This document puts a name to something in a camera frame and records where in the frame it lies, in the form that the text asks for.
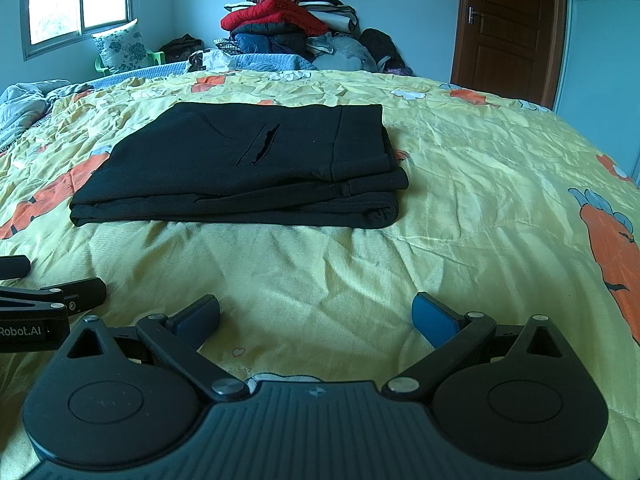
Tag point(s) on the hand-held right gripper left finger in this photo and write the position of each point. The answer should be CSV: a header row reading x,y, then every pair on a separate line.
x,y
195,320

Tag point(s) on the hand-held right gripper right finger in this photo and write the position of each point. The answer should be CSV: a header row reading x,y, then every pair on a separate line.
x,y
435,317

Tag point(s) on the yellow printed bedspread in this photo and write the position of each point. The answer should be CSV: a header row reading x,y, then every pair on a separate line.
x,y
450,200

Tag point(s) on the light blue duvet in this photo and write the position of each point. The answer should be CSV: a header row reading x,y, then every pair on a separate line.
x,y
25,105

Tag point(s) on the floral print pillow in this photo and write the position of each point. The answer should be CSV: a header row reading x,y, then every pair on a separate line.
x,y
122,47

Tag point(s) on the black pants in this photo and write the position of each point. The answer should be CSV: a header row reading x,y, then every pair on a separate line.
x,y
225,170

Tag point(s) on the black bag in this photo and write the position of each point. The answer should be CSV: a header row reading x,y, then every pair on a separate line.
x,y
377,45

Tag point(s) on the navy jacket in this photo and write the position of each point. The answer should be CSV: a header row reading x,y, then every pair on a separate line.
x,y
270,40

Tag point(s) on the purple cloth item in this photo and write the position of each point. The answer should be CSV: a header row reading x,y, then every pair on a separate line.
x,y
397,70

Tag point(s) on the white glossy wardrobe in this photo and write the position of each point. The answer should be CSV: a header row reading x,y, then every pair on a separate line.
x,y
600,60

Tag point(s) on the sliding glass window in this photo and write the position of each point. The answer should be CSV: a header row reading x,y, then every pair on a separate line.
x,y
75,0

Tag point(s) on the blue quilted blanket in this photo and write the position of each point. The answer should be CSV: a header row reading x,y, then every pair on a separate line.
x,y
270,62

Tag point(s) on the grey translucent bag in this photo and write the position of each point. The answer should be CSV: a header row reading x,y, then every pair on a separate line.
x,y
345,52

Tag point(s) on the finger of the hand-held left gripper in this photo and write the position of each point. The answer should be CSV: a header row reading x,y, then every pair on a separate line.
x,y
85,292
15,267

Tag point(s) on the green plastic chair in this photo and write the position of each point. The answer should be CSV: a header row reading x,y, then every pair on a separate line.
x,y
157,57

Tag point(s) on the brown wooden door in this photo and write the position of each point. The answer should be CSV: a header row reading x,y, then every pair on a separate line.
x,y
505,30

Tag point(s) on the dark brown clothing heap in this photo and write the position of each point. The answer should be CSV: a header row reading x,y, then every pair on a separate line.
x,y
180,46

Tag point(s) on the red jacket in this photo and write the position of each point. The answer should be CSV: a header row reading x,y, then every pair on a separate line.
x,y
275,12

